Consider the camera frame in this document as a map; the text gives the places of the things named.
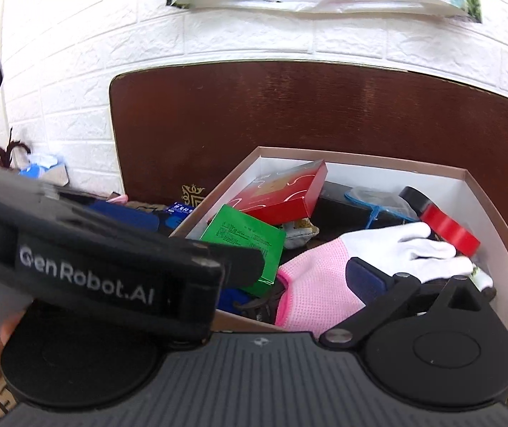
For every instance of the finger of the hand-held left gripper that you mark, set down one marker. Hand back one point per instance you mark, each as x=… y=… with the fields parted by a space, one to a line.
x=122 y=215
x=240 y=264

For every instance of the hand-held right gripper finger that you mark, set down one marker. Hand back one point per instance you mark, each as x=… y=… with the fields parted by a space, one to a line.
x=367 y=280

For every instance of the green paper box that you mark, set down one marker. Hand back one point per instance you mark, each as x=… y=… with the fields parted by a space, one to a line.
x=240 y=231

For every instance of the pink and white glove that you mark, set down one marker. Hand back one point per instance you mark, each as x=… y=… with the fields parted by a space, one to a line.
x=316 y=289

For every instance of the cardboard container box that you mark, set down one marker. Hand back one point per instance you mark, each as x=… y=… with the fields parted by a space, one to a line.
x=494 y=240

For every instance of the small pink object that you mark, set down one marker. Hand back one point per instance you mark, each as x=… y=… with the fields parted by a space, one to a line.
x=116 y=196

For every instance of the small blue object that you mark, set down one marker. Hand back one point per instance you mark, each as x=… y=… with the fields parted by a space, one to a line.
x=237 y=299

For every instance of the small blue printed box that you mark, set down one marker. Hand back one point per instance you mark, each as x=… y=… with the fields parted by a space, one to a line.
x=178 y=213

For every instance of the snack packet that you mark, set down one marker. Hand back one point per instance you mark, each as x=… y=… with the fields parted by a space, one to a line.
x=300 y=231

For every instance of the clear bag with blue edge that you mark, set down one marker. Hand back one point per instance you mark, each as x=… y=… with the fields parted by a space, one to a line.
x=369 y=202

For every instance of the black flat object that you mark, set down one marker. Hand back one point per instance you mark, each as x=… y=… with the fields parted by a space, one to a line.
x=334 y=209

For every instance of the red flat box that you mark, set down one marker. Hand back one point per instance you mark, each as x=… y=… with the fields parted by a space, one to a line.
x=280 y=193

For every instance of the blue tissue pack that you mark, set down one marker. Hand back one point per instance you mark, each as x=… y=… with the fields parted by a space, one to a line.
x=42 y=171

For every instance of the red tape roll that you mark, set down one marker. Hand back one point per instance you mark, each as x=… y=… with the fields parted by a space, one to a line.
x=452 y=231

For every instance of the dark feather toy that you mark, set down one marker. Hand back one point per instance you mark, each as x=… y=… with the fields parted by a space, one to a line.
x=7 y=149

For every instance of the brown wooden board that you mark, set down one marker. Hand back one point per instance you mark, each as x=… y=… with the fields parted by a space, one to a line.
x=258 y=106

